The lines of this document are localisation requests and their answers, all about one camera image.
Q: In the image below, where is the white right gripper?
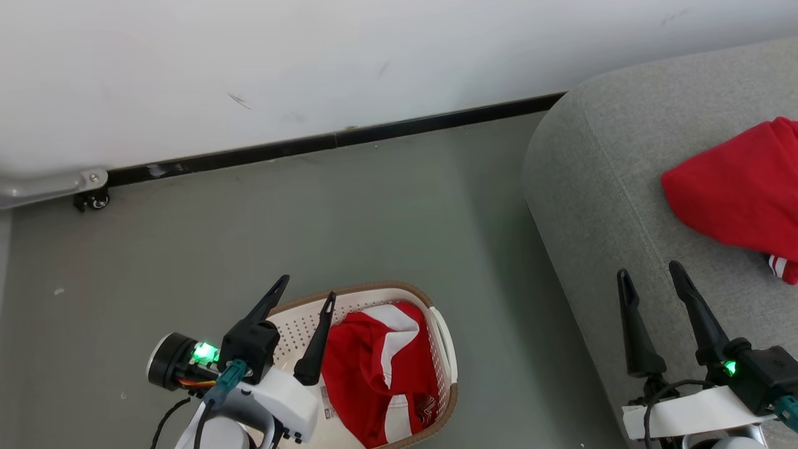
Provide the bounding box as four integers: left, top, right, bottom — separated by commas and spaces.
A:
617, 260, 781, 441

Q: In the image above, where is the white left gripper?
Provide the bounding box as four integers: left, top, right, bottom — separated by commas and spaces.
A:
234, 274, 337, 445

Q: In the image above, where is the red and white garment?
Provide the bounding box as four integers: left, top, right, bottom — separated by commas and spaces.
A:
321, 301, 440, 448

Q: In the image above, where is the red garment with striped cuff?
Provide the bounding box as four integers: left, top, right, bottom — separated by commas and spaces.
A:
661, 117, 798, 286

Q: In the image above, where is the grey fabric sofa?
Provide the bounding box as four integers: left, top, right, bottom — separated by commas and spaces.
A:
522, 37, 798, 449

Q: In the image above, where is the cream perforated laundry basket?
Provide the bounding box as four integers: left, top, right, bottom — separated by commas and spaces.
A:
265, 281, 459, 449

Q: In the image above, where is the barcode sticker label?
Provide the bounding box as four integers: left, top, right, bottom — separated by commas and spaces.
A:
319, 385, 339, 426

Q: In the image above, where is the black cylindrical left gripper motor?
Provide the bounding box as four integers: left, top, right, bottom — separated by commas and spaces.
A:
147, 332, 220, 392

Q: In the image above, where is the black baseboard strip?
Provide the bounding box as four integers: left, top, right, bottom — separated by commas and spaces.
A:
107, 92, 567, 188

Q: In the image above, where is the small black caster wheel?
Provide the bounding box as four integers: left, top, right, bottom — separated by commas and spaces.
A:
74, 189, 110, 213

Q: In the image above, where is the left camera cable teal plug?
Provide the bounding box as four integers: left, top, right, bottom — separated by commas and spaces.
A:
192, 360, 248, 449

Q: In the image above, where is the camera cable teal plug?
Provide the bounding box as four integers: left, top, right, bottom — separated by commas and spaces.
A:
192, 360, 248, 449
773, 395, 798, 434

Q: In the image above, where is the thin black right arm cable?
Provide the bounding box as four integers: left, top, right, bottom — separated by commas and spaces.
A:
642, 379, 714, 449

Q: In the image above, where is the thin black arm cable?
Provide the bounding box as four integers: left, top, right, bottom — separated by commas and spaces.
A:
150, 397, 191, 449
642, 379, 714, 449

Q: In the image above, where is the right camera cable teal plug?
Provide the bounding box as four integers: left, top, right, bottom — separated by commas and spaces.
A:
773, 395, 798, 434

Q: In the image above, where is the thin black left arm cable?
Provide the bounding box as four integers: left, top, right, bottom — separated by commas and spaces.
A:
150, 397, 191, 449

